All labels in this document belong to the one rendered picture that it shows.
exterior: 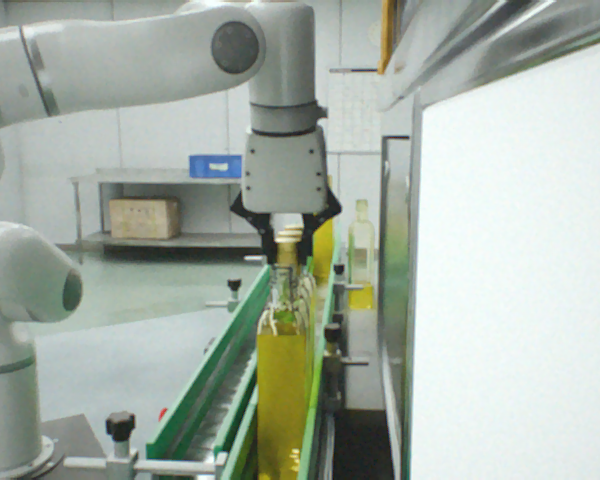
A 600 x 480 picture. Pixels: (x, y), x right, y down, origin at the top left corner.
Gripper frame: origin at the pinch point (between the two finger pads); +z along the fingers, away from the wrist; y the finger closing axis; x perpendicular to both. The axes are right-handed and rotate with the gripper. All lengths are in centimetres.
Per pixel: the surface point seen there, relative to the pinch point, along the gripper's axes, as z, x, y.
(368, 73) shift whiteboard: 74, -578, -18
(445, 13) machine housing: -29.5, 33.1, -13.0
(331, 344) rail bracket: 19.4, -7.2, -5.2
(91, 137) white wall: 138, -560, 282
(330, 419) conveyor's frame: 28.7, -1.6, -5.3
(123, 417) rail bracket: 9.0, 21.9, 14.5
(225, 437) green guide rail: 14.8, 17.9, 5.3
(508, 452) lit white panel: -20, 55, -13
